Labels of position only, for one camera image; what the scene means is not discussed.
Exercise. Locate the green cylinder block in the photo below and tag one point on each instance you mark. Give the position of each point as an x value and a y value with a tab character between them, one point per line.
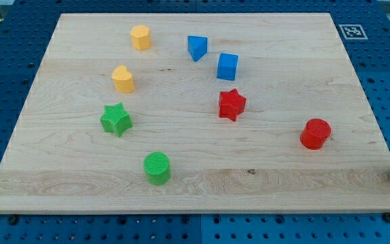
157	168

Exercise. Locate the blue triangle block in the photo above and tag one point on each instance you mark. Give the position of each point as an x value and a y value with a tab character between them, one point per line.
197	47

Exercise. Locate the red star block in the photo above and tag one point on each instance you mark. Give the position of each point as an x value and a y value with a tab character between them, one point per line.
231	104

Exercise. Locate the yellow hexagon block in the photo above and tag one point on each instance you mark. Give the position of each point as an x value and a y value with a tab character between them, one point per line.
140	37

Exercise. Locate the green star block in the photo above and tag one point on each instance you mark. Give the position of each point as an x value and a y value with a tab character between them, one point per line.
115	119

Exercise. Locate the white fiducial marker tag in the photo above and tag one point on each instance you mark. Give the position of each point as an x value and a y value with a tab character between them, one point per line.
353	32

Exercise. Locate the blue cube block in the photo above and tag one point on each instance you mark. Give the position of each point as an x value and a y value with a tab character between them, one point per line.
227	66

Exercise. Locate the red cylinder block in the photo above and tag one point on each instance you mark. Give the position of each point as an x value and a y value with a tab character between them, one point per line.
315	133

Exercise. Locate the wooden board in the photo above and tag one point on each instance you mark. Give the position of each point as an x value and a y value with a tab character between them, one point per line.
291	68

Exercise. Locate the yellow heart block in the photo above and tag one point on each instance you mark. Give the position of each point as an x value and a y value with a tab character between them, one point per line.
123	80

